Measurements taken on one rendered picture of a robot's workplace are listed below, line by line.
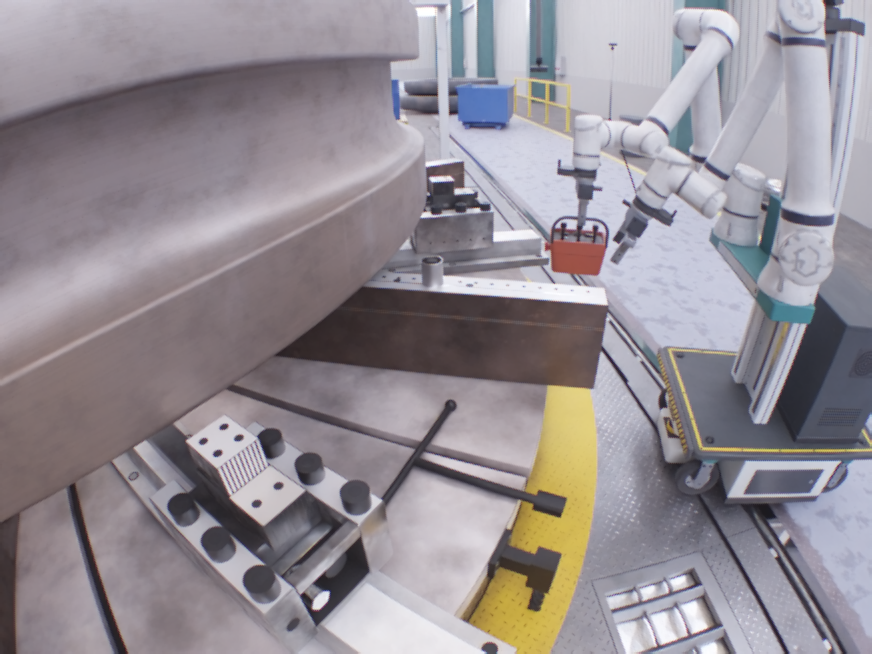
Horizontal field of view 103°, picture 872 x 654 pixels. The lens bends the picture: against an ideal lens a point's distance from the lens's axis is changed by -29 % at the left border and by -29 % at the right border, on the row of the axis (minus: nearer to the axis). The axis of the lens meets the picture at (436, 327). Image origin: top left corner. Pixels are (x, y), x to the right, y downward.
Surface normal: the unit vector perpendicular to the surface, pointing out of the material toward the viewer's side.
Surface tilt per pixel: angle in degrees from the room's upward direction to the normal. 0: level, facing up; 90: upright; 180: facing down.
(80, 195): 90
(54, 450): 90
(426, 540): 0
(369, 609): 0
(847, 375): 90
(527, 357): 90
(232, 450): 0
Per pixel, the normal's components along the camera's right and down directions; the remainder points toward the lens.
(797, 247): -0.63, 0.48
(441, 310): -0.21, 0.51
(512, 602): -0.03, -0.86
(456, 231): 0.18, 0.50
